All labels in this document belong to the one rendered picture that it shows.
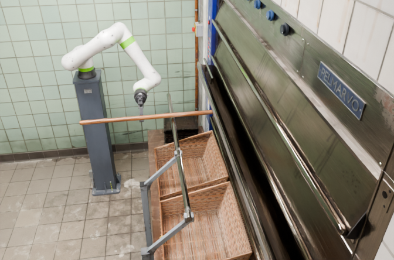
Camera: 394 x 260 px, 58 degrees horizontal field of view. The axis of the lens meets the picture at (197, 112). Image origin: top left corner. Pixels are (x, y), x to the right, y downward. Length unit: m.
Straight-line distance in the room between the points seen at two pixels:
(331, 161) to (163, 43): 2.60
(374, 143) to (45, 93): 3.26
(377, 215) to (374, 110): 0.24
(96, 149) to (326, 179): 2.48
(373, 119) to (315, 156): 0.29
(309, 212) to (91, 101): 2.15
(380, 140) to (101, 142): 2.64
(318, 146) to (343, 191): 0.18
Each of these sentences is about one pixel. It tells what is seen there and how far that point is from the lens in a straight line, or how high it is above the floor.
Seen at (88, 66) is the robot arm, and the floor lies 1.30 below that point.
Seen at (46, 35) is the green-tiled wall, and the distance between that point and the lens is 3.53.
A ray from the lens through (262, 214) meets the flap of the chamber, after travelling 1.44.
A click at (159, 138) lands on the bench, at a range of 3.21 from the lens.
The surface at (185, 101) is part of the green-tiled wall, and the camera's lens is 3.76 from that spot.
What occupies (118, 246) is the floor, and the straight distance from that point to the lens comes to 3.17.
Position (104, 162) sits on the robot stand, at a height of 0.36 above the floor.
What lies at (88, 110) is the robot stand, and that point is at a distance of 3.07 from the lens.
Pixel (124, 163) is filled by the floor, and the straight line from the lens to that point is 3.91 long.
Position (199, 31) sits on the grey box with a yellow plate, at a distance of 3.09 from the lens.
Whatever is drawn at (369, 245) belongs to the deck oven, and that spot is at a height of 1.73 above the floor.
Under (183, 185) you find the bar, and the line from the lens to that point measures 1.87.
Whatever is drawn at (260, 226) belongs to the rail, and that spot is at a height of 1.43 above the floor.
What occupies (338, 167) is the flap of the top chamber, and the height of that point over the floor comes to 1.81.
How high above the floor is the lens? 2.46
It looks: 32 degrees down
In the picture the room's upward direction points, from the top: straight up
